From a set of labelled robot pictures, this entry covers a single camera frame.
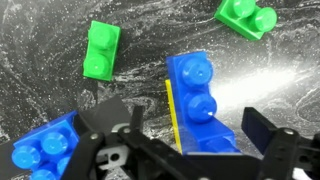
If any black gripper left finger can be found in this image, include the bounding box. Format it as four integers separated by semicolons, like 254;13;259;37
61;105;176;180

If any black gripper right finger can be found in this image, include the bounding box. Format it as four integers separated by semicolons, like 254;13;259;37
241;107;320;180

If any green two-stud block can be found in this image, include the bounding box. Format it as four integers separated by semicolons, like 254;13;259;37
82;19;122;82
213;0;279;42

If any blue four-stud block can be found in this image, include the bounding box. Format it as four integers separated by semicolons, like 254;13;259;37
11;110;81;180

